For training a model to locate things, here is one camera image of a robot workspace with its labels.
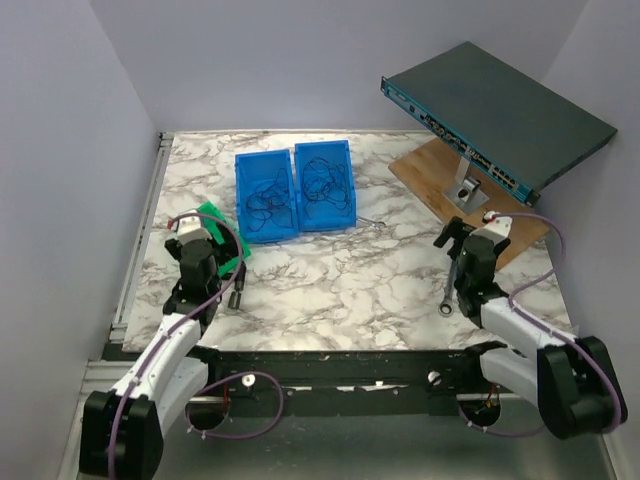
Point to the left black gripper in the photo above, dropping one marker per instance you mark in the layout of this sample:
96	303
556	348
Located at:
177	249

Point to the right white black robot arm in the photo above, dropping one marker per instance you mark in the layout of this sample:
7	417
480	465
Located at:
571	380

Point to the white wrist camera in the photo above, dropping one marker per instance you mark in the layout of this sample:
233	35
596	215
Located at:
189	228
496	227

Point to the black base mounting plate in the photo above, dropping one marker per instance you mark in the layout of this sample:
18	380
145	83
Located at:
339	383

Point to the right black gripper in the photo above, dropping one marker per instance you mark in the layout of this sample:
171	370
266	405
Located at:
459	230

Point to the blue plastic bin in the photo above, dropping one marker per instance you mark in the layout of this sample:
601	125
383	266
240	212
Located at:
265	197
325	188

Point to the aluminium rail frame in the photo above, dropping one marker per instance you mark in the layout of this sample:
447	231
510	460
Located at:
358	289

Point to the wooden board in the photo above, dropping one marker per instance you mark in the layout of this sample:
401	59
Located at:
448	185

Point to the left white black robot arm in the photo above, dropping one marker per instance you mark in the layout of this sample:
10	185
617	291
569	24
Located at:
123	429

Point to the dark network switch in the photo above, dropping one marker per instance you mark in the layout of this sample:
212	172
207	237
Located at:
514	129

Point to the large silver combination wrench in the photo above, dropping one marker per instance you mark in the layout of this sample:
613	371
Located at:
446	307

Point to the green plastic bin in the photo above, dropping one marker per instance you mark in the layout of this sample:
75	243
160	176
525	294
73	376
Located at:
225	248

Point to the right blue plastic bin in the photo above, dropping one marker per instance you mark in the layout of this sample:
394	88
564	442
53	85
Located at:
325	188

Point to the left blue plastic bin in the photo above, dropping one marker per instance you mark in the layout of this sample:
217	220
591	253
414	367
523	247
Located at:
265	197

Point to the small silver open wrench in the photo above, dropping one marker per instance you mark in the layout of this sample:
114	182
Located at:
373	223

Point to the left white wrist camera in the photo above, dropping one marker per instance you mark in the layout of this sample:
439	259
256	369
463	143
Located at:
189	228

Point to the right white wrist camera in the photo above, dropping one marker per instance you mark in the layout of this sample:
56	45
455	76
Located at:
496	227

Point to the metal switch stand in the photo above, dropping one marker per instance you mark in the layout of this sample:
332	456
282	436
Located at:
466	193

